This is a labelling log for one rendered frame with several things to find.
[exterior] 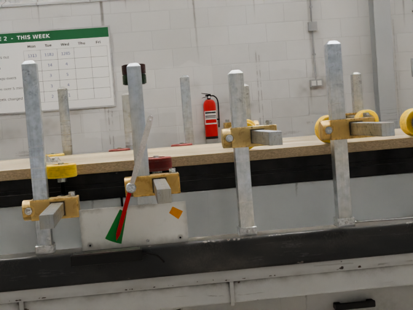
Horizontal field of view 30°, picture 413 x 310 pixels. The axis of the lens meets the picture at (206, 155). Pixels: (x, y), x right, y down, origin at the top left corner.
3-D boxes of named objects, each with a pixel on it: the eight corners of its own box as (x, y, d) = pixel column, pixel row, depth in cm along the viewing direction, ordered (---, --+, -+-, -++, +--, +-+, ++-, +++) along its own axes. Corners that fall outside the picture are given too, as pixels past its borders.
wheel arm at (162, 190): (173, 206, 161) (171, 186, 161) (157, 208, 161) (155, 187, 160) (165, 188, 204) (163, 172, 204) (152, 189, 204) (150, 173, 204)
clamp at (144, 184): (180, 193, 189) (179, 173, 189) (125, 198, 188) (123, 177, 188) (179, 191, 195) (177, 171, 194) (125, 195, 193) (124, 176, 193)
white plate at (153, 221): (188, 241, 190) (185, 201, 189) (82, 251, 187) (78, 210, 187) (188, 241, 190) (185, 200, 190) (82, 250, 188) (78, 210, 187)
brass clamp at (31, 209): (78, 217, 186) (77, 197, 186) (22, 222, 185) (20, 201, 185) (80, 214, 193) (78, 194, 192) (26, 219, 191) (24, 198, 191)
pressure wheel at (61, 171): (85, 203, 205) (82, 160, 204) (63, 208, 198) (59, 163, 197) (64, 203, 209) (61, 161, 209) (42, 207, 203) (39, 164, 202)
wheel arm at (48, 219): (55, 232, 163) (53, 211, 162) (39, 234, 162) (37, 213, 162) (71, 208, 206) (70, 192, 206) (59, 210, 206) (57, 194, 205)
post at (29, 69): (53, 257, 188) (35, 59, 185) (38, 258, 187) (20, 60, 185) (54, 254, 191) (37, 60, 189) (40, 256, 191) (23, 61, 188)
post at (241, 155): (257, 261, 192) (243, 69, 190) (243, 263, 192) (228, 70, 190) (255, 259, 196) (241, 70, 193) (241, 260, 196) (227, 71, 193)
